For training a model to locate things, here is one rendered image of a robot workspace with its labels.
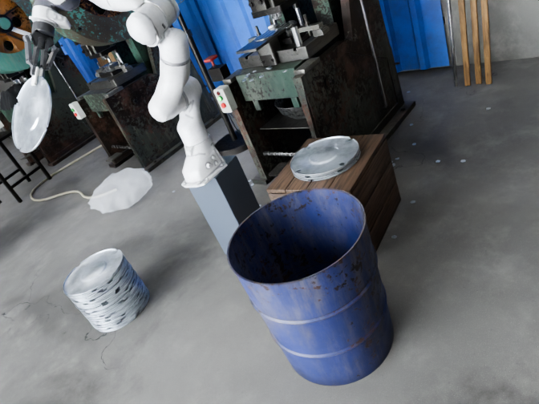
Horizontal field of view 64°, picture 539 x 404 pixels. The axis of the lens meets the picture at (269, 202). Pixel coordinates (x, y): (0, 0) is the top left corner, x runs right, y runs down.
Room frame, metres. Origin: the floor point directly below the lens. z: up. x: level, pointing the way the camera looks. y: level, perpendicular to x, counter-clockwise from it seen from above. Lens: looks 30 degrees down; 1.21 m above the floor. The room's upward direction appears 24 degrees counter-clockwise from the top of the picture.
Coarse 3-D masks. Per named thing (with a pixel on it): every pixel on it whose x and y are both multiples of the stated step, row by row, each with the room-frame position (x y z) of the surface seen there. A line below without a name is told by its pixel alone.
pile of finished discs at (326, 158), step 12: (312, 144) 1.72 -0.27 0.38; (324, 144) 1.67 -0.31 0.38; (336, 144) 1.63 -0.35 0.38; (348, 144) 1.58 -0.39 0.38; (300, 156) 1.66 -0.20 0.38; (312, 156) 1.60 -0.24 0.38; (324, 156) 1.56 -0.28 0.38; (336, 156) 1.53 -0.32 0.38; (348, 156) 1.49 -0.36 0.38; (300, 168) 1.56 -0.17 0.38; (312, 168) 1.52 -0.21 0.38; (324, 168) 1.48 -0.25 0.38; (336, 168) 1.44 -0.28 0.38; (348, 168) 1.45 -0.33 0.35; (312, 180) 1.48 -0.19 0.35
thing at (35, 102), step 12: (24, 84) 1.84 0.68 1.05; (48, 84) 1.71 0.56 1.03; (24, 96) 1.82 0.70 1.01; (36, 96) 1.75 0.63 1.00; (48, 96) 1.68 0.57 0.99; (24, 108) 1.77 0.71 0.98; (36, 108) 1.70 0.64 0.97; (48, 108) 1.65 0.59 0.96; (12, 120) 1.82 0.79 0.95; (24, 120) 1.74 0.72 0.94; (36, 120) 1.68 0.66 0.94; (48, 120) 1.61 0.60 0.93; (12, 132) 1.79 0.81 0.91; (24, 132) 1.72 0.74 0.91; (36, 132) 1.66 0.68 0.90; (24, 144) 1.69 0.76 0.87; (36, 144) 1.63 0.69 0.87
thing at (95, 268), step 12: (96, 252) 1.85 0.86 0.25; (108, 252) 1.81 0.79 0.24; (120, 252) 1.76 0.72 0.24; (84, 264) 1.80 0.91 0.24; (96, 264) 1.75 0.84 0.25; (108, 264) 1.71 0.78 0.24; (120, 264) 1.66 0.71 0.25; (72, 276) 1.74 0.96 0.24; (84, 276) 1.69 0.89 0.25; (96, 276) 1.65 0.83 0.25; (72, 288) 1.64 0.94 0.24; (84, 288) 1.60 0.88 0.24
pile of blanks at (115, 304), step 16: (128, 272) 1.68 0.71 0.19; (96, 288) 1.58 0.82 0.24; (112, 288) 1.58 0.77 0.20; (128, 288) 1.63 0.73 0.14; (144, 288) 1.72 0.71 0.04; (80, 304) 1.59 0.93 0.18; (96, 304) 1.56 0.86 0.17; (112, 304) 1.57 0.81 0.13; (128, 304) 1.59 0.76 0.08; (144, 304) 1.64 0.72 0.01; (96, 320) 1.57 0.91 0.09; (112, 320) 1.56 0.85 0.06; (128, 320) 1.57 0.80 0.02
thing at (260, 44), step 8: (272, 32) 2.21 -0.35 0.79; (280, 32) 2.17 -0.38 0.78; (256, 40) 2.19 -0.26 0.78; (264, 40) 2.14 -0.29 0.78; (272, 40) 2.16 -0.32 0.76; (248, 48) 2.12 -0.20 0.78; (256, 48) 2.05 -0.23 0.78; (264, 48) 2.17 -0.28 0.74; (272, 48) 2.14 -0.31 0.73; (280, 48) 2.18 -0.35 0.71; (264, 56) 2.18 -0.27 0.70; (272, 56) 2.15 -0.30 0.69; (264, 64) 2.20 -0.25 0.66; (272, 64) 2.16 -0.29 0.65
